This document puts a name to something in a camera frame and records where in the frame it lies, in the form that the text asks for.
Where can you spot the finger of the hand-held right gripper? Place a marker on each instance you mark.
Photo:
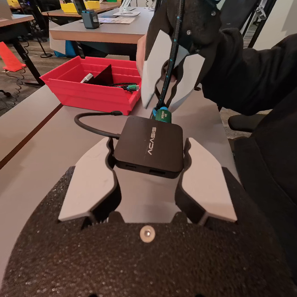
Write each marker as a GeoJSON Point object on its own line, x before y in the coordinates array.
{"type": "Point", "coordinates": [153, 65]}
{"type": "Point", "coordinates": [190, 78]}

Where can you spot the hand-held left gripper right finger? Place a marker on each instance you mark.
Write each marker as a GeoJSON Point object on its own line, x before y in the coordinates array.
{"type": "Point", "coordinates": [206, 185]}

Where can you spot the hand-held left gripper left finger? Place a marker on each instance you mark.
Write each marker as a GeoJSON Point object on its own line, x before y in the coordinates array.
{"type": "Point", "coordinates": [90, 183]}

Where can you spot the red bin with black divider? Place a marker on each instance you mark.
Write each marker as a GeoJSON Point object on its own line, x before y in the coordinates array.
{"type": "Point", "coordinates": [92, 99]}

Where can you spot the black square hub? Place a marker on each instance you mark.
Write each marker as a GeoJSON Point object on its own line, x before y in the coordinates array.
{"type": "Point", "coordinates": [148, 143]}

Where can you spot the person's right forearm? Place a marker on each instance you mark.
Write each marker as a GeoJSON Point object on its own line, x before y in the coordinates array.
{"type": "Point", "coordinates": [243, 76]}

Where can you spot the grey desk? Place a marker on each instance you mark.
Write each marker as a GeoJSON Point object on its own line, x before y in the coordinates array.
{"type": "Point", "coordinates": [143, 199]}
{"type": "Point", "coordinates": [23, 120]}

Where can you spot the person's right hand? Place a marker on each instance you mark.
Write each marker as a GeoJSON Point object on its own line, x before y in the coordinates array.
{"type": "Point", "coordinates": [140, 55]}

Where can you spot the printed papers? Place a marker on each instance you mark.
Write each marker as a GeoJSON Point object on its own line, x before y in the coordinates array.
{"type": "Point", "coordinates": [118, 20]}

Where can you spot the grey table with wooden edge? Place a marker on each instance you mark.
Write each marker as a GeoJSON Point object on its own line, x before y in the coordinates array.
{"type": "Point", "coordinates": [14, 19]}
{"type": "Point", "coordinates": [104, 31]}

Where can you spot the white tablet stand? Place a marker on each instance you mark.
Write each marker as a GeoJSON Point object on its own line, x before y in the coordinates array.
{"type": "Point", "coordinates": [126, 9]}

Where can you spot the silver adapter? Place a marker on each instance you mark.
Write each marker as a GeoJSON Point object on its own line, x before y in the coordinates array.
{"type": "Point", "coordinates": [87, 77]}

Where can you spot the person's black-clothed torso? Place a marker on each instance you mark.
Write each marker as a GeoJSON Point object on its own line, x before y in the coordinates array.
{"type": "Point", "coordinates": [273, 174]}

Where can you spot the black chair seat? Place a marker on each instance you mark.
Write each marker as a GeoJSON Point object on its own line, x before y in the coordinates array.
{"type": "Point", "coordinates": [243, 123]}

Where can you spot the dark device with display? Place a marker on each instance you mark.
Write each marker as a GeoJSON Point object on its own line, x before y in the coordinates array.
{"type": "Point", "coordinates": [90, 19]}

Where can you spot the yellow plastic bin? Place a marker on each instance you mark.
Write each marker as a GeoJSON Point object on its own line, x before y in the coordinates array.
{"type": "Point", "coordinates": [69, 8]}

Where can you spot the orange traffic cone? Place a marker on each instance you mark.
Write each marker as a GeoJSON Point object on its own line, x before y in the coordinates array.
{"type": "Point", "coordinates": [9, 58]}

